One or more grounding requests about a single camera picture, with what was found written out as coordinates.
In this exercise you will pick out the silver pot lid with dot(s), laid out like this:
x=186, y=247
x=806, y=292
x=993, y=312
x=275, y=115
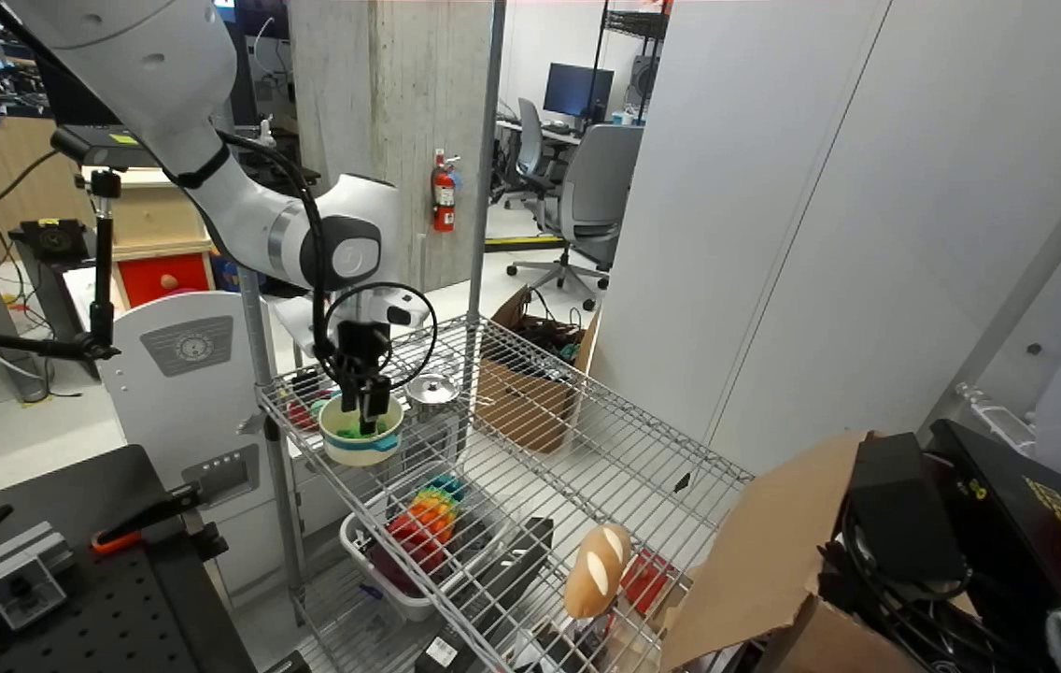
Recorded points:
x=433, y=394

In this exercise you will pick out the brown cardboard flap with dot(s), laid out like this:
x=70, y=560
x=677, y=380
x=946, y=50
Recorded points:
x=761, y=577

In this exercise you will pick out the white plastic basket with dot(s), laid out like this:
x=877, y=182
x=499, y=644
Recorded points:
x=395, y=577

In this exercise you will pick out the black equipment case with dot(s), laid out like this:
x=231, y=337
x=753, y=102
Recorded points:
x=949, y=552

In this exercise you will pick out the red box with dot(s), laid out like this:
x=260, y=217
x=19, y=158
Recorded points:
x=155, y=278

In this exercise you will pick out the red object under shelf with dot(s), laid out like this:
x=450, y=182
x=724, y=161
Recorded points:
x=648, y=581

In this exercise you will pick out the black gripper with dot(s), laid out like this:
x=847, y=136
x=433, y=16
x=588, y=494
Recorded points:
x=360, y=354

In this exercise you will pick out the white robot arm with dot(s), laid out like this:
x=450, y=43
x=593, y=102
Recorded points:
x=161, y=67

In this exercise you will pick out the black camera tripod arm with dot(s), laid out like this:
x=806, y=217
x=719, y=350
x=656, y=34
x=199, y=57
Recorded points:
x=103, y=188

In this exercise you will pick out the orange handled clamp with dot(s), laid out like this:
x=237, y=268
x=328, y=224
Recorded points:
x=170, y=517

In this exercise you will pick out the grey office chair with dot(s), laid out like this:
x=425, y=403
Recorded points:
x=588, y=214

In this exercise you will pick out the green plush toy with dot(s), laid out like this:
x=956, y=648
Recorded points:
x=360, y=429

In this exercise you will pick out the bread loaf toy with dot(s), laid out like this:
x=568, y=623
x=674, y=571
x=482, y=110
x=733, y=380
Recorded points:
x=595, y=573

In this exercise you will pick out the computer monitor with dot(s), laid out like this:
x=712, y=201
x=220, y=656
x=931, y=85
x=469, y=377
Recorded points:
x=578, y=91

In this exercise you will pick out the white pot with teal handles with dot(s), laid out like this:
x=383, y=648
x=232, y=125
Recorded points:
x=360, y=446

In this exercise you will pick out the grey robot control box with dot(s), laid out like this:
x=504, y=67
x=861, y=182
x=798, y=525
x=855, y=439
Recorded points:
x=186, y=391

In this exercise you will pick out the black box under shelf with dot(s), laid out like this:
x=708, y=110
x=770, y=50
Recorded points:
x=504, y=581

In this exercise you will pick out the open cardboard box on floor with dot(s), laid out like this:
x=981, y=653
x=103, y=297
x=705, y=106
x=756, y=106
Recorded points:
x=534, y=370

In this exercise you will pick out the red fire extinguisher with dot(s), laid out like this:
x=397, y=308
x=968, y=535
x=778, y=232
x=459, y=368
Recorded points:
x=444, y=191

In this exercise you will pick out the wire metal shelf rack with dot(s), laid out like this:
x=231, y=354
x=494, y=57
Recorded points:
x=619, y=466

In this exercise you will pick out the rainbow stacking toy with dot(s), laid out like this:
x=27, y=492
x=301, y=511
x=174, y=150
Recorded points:
x=426, y=525

